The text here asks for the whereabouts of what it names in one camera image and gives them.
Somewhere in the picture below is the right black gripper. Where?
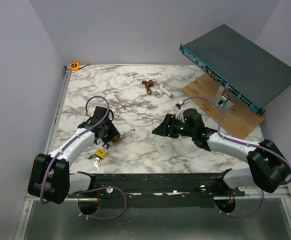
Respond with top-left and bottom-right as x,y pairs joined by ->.
152,113 -> 196,139

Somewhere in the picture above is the small brass long-shackle padlock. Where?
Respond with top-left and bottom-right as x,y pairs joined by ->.
111,128 -> 136,146

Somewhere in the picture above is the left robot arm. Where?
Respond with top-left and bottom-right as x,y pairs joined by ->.
27,106 -> 122,204

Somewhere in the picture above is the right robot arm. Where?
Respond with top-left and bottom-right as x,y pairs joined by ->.
152,108 -> 291,196

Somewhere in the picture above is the yellow padlock with keys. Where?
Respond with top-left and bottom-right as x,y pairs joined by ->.
88,146 -> 107,170

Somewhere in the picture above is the white faucet tap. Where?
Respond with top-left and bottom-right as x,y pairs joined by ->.
154,84 -> 174,98

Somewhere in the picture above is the brown faucet tap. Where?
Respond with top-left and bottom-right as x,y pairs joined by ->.
141,79 -> 156,95

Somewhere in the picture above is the wooden board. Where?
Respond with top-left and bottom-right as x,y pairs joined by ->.
182,74 -> 265,141

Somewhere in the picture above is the orange tape measure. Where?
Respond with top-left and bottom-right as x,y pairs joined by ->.
69,62 -> 91,72

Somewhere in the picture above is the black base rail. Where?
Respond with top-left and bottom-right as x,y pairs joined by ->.
68,173 -> 245,209

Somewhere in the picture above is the metal switch stand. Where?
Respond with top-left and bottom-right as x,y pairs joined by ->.
212,86 -> 234,113

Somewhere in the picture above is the teal network switch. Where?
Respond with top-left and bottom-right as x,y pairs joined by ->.
179,24 -> 291,116

